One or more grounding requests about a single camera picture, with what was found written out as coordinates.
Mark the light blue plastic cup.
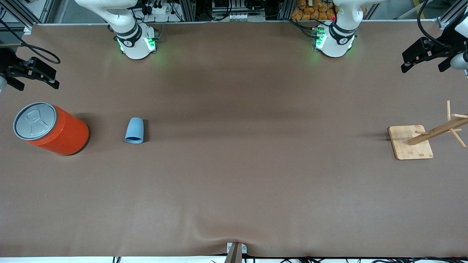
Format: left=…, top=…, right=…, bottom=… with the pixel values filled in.
left=125, top=117, right=144, bottom=144

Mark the brown table mat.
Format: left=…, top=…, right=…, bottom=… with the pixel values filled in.
left=0, top=21, right=468, bottom=258

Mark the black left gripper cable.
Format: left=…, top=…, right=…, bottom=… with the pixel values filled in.
left=417, top=0, right=452, bottom=50

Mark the wooden cup rack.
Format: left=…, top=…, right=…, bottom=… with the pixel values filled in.
left=388, top=100, right=468, bottom=160

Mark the orange can with grey lid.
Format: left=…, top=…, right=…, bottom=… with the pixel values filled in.
left=13, top=102, right=90, bottom=156

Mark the aluminium frame profile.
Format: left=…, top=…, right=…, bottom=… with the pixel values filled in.
left=437, top=2, right=468, bottom=30
left=0, top=0, right=55, bottom=35

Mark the bag of orange snacks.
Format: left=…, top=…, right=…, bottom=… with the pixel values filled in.
left=291, top=0, right=337, bottom=21

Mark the white power strip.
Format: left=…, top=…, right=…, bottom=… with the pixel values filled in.
left=226, top=13, right=266, bottom=22
left=147, top=3, right=173, bottom=16

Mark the metal clamp bracket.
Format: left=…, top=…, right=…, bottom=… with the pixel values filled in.
left=224, top=242, right=248, bottom=263

